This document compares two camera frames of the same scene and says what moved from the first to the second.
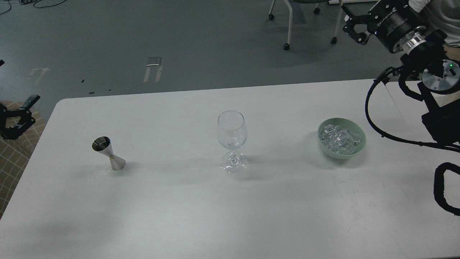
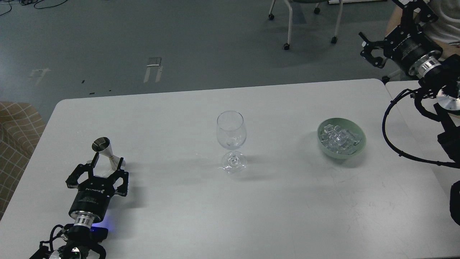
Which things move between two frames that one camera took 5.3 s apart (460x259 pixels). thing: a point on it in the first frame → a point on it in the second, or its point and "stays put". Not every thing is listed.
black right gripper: x=390 y=20 → x=406 y=45
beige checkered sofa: x=14 y=154 stays put
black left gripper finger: x=12 y=133 → x=123 y=190
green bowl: x=341 y=138 stays put
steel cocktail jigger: x=102 y=144 stays put
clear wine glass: x=232 y=133 stays put
